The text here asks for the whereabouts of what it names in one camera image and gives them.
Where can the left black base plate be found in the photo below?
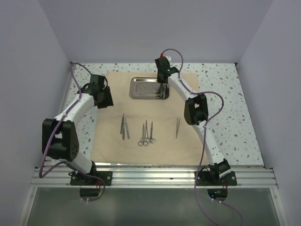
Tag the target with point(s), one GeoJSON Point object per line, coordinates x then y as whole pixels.
{"type": "Point", "coordinates": [99, 178]}

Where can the aluminium front rail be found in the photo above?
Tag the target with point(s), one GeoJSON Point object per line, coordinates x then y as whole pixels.
{"type": "Point", "coordinates": [125, 176]}

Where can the aluminium left side rail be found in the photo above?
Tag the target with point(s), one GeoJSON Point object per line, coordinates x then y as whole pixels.
{"type": "Point", "coordinates": [61, 114]}

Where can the beige surgical cloth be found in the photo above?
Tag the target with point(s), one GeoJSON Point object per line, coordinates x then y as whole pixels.
{"type": "Point", "coordinates": [108, 145]}

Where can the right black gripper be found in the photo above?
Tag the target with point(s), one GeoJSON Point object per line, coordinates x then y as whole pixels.
{"type": "Point", "coordinates": [159, 78]}

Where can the steel surgical scissors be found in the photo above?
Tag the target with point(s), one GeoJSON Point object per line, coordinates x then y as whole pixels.
{"type": "Point", "coordinates": [152, 140]}

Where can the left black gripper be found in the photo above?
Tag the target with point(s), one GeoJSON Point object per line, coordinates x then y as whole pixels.
{"type": "Point", "coordinates": [108, 102]}

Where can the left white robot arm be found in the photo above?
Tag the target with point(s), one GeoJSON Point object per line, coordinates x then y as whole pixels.
{"type": "Point", "coordinates": [59, 136]}

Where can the aluminium rail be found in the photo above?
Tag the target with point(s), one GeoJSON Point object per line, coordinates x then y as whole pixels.
{"type": "Point", "coordinates": [61, 114]}
{"type": "Point", "coordinates": [125, 176]}

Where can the steel instrument tray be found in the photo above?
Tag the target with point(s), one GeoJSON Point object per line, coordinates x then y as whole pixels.
{"type": "Point", "coordinates": [144, 88]}

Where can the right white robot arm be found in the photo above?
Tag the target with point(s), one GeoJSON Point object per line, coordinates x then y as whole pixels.
{"type": "Point", "coordinates": [196, 115]}

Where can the steel forceps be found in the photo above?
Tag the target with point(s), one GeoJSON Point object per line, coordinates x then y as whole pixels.
{"type": "Point", "coordinates": [146, 135]}
{"type": "Point", "coordinates": [141, 141]}

